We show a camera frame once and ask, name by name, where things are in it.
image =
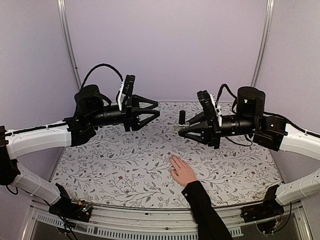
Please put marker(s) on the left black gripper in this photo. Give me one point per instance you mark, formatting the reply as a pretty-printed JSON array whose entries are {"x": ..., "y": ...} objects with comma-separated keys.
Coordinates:
[{"x": 131, "y": 119}]

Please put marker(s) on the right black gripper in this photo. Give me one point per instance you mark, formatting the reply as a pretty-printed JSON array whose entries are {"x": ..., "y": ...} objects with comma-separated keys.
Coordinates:
[{"x": 210, "y": 134}]

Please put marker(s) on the black nail polish cap brush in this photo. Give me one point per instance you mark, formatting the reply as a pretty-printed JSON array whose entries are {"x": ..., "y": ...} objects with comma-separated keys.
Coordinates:
[{"x": 182, "y": 117}]

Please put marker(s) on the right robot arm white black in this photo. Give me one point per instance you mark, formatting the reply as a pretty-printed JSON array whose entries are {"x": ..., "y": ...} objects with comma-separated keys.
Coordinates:
[{"x": 248, "y": 119}]

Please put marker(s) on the black sleeved forearm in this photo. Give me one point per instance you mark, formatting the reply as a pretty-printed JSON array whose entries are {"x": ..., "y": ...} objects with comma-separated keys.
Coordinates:
[{"x": 210, "y": 225}]

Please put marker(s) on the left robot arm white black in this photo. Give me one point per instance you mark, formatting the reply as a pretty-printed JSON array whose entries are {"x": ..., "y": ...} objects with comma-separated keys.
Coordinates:
[{"x": 93, "y": 110}]

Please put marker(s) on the person's bare hand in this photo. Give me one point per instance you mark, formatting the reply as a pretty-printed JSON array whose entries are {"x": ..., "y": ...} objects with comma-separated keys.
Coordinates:
[{"x": 181, "y": 172}]

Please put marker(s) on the floral patterned table mat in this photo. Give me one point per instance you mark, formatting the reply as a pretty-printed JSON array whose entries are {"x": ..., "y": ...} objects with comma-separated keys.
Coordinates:
[{"x": 132, "y": 169}]

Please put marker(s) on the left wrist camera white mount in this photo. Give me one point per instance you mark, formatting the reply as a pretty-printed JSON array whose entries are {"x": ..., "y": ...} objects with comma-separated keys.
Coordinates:
[{"x": 125, "y": 90}]

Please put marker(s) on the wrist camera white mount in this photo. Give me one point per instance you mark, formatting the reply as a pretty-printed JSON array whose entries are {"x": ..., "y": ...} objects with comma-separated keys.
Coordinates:
[
  {"x": 125, "y": 90},
  {"x": 211, "y": 111}
]

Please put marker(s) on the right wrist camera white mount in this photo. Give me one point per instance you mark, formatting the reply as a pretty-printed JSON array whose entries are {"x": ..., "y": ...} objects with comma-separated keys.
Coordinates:
[{"x": 211, "y": 111}]

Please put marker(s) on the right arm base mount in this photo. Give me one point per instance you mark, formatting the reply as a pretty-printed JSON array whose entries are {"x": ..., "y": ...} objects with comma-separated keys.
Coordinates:
[{"x": 267, "y": 209}]

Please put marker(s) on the front aluminium slotted rail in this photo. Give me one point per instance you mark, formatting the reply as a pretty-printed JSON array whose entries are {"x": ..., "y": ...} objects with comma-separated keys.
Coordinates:
[{"x": 123, "y": 223}]

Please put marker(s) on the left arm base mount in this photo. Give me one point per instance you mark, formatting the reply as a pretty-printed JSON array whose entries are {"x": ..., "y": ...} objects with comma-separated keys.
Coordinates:
[{"x": 65, "y": 208}]

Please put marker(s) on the left aluminium frame post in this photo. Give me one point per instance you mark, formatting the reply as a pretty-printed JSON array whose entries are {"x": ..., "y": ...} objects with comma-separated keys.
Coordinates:
[{"x": 63, "y": 17}]

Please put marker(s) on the aluminium frame post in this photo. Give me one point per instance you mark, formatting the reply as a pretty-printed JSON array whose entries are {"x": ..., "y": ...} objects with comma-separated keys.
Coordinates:
[
  {"x": 63, "y": 17},
  {"x": 268, "y": 17}
]

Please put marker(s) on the right aluminium frame post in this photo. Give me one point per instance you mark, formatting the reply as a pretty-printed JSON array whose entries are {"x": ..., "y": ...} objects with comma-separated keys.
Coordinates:
[{"x": 268, "y": 17}]

